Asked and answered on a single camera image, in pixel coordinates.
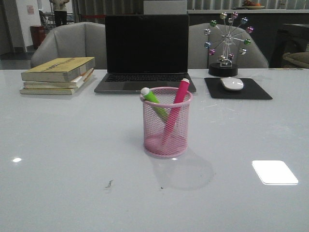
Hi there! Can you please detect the green highlighter pen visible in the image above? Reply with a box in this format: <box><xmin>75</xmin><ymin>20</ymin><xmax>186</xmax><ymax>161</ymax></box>
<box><xmin>140</xmin><ymin>87</ymin><xmax>168</xmax><ymax>123</ymax></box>

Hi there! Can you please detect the pink highlighter pen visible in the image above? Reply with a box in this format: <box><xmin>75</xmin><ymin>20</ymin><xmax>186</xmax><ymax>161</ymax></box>
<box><xmin>161</xmin><ymin>78</ymin><xmax>191</xmax><ymax>147</ymax></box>

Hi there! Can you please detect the pink mesh pen holder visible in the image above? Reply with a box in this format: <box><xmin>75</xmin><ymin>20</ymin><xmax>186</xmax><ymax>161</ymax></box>
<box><xmin>140</xmin><ymin>87</ymin><xmax>193</xmax><ymax>158</ymax></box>

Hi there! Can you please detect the grey laptop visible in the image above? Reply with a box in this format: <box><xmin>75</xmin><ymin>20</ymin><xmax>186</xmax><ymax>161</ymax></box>
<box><xmin>94</xmin><ymin>14</ymin><xmax>190</xmax><ymax>94</ymax></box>

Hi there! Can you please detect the white computer mouse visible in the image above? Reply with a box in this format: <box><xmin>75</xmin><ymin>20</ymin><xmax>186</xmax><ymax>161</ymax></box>
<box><xmin>220</xmin><ymin>77</ymin><xmax>244</xmax><ymax>91</ymax></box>

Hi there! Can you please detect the right grey armchair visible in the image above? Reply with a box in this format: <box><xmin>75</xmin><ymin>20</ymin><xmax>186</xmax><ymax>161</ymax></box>
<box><xmin>188</xmin><ymin>23</ymin><xmax>268</xmax><ymax>69</ymax></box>

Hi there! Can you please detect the grey armchair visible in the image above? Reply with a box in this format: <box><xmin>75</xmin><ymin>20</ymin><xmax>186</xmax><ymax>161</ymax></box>
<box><xmin>188</xmin><ymin>23</ymin><xmax>268</xmax><ymax>69</ymax></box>
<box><xmin>30</xmin><ymin>22</ymin><xmax>107</xmax><ymax>69</ymax></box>

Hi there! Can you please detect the black mouse pad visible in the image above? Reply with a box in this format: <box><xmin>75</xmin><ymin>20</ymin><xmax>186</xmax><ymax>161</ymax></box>
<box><xmin>204</xmin><ymin>77</ymin><xmax>272</xmax><ymax>100</ymax></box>

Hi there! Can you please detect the top yellow book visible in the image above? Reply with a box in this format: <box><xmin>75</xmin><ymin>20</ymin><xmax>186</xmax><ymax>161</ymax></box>
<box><xmin>21</xmin><ymin>57</ymin><xmax>96</xmax><ymax>82</ymax></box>

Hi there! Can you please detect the left grey armchair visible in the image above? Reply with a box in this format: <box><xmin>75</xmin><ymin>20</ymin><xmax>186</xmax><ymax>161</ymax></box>
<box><xmin>30</xmin><ymin>22</ymin><xmax>107</xmax><ymax>69</ymax></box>

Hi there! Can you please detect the middle book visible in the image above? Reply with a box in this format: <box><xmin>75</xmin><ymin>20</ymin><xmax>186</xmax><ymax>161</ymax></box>
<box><xmin>24</xmin><ymin>68</ymin><xmax>94</xmax><ymax>89</ymax></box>

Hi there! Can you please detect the white box behind laptop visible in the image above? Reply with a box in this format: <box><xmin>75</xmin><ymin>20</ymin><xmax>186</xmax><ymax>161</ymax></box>
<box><xmin>143</xmin><ymin>0</ymin><xmax>187</xmax><ymax>15</ymax></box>

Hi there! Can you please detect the ferris wheel desk toy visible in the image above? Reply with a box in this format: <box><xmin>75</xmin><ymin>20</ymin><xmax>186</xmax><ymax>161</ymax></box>
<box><xmin>204</xmin><ymin>11</ymin><xmax>251</xmax><ymax>77</ymax></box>

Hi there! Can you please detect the bottom book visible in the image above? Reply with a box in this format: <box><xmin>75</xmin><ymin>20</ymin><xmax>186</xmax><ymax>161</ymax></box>
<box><xmin>19</xmin><ymin>72</ymin><xmax>95</xmax><ymax>96</ymax></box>

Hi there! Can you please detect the red trash bin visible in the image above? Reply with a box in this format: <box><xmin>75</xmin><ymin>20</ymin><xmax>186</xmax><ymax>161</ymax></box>
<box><xmin>30</xmin><ymin>25</ymin><xmax>46</xmax><ymax>49</ymax></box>

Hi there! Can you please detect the person in background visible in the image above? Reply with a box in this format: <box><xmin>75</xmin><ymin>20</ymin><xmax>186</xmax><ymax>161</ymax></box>
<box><xmin>49</xmin><ymin>0</ymin><xmax>70</xmax><ymax>27</ymax></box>

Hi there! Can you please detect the fruit bowl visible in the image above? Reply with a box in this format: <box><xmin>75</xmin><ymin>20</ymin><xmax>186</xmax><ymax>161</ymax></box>
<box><xmin>242</xmin><ymin>0</ymin><xmax>264</xmax><ymax>10</ymax></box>

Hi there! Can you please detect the olive cushion at right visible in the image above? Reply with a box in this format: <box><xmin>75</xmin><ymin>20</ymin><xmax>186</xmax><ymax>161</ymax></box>
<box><xmin>282</xmin><ymin>52</ymin><xmax>309</xmax><ymax>69</ymax></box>

